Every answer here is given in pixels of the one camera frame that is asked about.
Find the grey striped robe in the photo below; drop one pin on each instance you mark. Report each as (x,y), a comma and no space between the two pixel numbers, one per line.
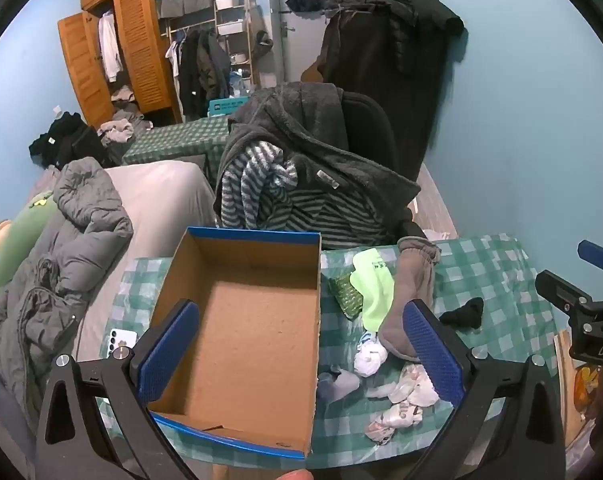
(251,180)

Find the table with checked cloth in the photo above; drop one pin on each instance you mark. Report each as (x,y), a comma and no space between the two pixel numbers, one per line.
(181,140)

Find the dark long hanging coat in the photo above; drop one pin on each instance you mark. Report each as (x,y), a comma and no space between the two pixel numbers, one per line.
(371,75)

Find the green checked tablecloth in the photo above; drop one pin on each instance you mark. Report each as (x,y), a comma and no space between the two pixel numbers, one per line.
(481,280)

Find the green knitted cloth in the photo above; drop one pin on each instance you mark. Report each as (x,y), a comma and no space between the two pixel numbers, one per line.
(346,295)

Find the black office chair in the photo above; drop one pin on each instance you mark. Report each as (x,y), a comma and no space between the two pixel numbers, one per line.
(371,120)

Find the pile of grey white clothes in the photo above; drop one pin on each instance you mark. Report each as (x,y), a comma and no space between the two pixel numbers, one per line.
(121,127)

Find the green plush pillow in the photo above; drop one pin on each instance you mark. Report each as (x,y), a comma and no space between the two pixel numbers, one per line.
(21,245)

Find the person's left hand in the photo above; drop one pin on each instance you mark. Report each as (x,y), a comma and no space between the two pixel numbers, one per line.
(295,475)

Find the grey fabric organizer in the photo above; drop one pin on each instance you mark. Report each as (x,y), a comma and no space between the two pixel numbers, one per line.
(186,2)

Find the black bag on door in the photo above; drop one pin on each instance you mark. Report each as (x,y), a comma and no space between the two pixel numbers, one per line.
(304,4)

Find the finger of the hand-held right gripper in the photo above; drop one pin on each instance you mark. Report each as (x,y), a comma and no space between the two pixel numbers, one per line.
(596,255)
(561,290)

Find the grey sock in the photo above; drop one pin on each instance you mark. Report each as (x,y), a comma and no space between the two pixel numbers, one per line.
(339,385)

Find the light green sock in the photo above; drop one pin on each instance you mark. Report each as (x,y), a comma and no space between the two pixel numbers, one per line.
(376,290)

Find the wooden louvred wardrobe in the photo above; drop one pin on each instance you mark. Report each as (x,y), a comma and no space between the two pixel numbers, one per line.
(141,50)

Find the orange printed package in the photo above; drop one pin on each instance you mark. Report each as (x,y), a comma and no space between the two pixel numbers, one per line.
(586,385)

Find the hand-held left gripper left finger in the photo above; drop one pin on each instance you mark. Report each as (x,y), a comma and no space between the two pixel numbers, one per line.
(166,355)

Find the grey puffer jacket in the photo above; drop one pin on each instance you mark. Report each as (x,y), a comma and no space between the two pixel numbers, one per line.
(71,260)

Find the black puffer coat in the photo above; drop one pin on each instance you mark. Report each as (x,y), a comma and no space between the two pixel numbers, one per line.
(406,15)

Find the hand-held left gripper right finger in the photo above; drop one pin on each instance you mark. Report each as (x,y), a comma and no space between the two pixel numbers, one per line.
(431,355)

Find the white shirt in wardrobe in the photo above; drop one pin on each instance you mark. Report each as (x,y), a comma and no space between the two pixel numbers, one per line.
(110,45)

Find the dark grey fleece jacket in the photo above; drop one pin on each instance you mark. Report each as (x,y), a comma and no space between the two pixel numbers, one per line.
(321,135)

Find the black sock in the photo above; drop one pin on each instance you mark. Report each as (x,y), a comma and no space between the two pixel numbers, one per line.
(464,314)

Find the brown fleece sock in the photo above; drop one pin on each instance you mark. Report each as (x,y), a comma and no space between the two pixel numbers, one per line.
(411,280)

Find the white blue printed sock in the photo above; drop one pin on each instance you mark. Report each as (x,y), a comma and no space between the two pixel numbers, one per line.
(371,357)

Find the blue cardboard box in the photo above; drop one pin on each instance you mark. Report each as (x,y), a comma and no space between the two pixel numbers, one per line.
(261,320)

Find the pile of black clothes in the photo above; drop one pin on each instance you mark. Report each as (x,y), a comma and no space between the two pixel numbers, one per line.
(66,140)

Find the blue plastic basket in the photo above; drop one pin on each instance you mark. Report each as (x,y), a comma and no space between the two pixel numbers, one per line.
(226,106)

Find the white shelf rack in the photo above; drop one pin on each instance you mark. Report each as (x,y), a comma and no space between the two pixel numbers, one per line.
(231,25)

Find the white smartphone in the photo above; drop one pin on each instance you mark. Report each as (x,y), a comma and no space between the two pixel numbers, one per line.
(116,342)

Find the dark clothes on rack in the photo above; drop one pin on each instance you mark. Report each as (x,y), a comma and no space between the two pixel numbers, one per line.
(201,70)

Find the grey bed sheet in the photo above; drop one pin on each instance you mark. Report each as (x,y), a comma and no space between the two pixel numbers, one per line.
(166,200)

